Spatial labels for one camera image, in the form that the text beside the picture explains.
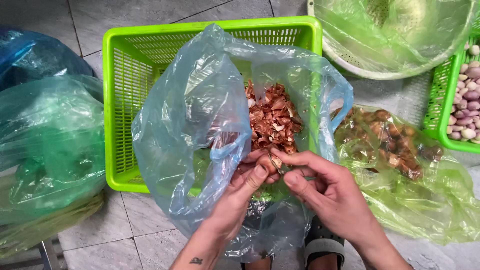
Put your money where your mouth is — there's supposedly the person's left hand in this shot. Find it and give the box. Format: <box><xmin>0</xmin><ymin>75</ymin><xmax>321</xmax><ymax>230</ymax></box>
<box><xmin>203</xmin><ymin>149</ymin><xmax>282</xmax><ymax>238</ymax></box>

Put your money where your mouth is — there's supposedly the person's right hand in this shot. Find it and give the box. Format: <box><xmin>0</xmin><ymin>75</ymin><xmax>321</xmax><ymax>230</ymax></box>
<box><xmin>270</xmin><ymin>148</ymin><xmax>380</xmax><ymax>245</ymax></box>

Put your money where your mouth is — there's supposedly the half-peeled shallot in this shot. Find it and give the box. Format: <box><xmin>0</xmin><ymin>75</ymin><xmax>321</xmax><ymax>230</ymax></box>
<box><xmin>255</xmin><ymin>154</ymin><xmax>279</xmax><ymax>177</ymax></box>

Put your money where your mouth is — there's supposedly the small paring knife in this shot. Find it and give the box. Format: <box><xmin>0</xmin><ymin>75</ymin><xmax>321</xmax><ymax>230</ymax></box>
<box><xmin>268</xmin><ymin>152</ymin><xmax>290</xmax><ymax>176</ymax></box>

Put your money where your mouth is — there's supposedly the grey and black sandal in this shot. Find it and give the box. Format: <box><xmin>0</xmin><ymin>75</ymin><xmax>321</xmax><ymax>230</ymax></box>
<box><xmin>240</xmin><ymin>200</ymin><xmax>276</xmax><ymax>270</ymax></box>
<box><xmin>304</xmin><ymin>215</ymin><xmax>346</xmax><ymax>270</ymax></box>

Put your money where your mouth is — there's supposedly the light green translucent plastic bag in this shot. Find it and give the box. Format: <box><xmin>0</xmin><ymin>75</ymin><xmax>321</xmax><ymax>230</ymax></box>
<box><xmin>332</xmin><ymin>105</ymin><xmax>480</xmax><ymax>246</ymax></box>

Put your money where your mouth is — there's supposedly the pile of unpeeled brown shallots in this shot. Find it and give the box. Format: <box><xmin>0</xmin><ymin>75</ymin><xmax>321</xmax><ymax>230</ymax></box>
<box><xmin>335</xmin><ymin>108</ymin><xmax>445</xmax><ymax>181</ymax></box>

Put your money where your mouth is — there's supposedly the pile of brown shallot skins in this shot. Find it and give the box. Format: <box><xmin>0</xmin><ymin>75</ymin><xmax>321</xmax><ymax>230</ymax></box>
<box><xmin>244</xmin><ymin>79</ymin><xmax>304</xmax><ymax>155</ymax></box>

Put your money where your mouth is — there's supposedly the blue translucent plastic bag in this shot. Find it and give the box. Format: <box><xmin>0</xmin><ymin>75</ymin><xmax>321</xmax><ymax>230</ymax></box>
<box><xmin>131</xmin><ymin>23</ymin><xmax>354</xmax><ymax>263</ymax></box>

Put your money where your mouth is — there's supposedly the white round colander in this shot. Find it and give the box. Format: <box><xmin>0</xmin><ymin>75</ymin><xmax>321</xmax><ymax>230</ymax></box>
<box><xmin>307</xmin><ymin>0</ymin><xmax>480</xmax><ymax>81</ymax></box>

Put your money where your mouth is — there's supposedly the green plastic slotted basket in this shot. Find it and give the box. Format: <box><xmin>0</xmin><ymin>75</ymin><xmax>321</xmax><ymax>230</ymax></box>
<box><xmin>102</xmin><ymin>16</ymin><xmax>323</xmax><ymax>194</ymax></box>

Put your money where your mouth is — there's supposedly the green basket with peeled shallots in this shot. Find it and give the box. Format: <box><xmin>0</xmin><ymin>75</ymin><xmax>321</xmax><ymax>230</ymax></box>
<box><xmin>423</xmin><ymin>17</ymin><xmax>480</xmax><ymax>155</ymax></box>

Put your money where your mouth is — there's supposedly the pile of peeled purple shallots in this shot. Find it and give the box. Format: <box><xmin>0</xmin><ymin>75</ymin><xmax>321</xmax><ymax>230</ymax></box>
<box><xmin>446</xmin><ymin>41</ymin><xmax>480</xmax><ymax>145</ymax></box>

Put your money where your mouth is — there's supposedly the green bag over colander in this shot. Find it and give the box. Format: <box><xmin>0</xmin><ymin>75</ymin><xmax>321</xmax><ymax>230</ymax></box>
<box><xmin>312</xmin><ymin>0</ymin><xmax>478</xmax><ymax>74</ymax></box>

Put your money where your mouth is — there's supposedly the yellowish plastic bag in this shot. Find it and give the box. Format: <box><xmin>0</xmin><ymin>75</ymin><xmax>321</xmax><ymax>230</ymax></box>
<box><xmin>0</xmin><ymin>190</ymin><xmax>106</xmax><ymax>259</ymax></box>

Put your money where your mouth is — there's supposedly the teal green plastic bag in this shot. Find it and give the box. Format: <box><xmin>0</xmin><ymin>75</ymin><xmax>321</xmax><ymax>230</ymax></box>
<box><xmin>0</xmin><ymin>74</ymin><xmax>107</xmax><ymax>226</ymax></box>

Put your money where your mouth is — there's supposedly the dark blue plastic bag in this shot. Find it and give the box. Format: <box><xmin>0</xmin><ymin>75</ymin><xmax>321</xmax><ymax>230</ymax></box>
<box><xmin>0</xmin><ymin>25</ymin><xmax>95</xmax><ymax>92</ymax></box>

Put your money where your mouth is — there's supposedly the metal stool frame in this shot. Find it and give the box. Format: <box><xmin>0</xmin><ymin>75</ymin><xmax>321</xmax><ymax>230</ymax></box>
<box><xmin>0</xmin><ymin>237</ymin><xmax>69</xmax><ymax>270</ymax></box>

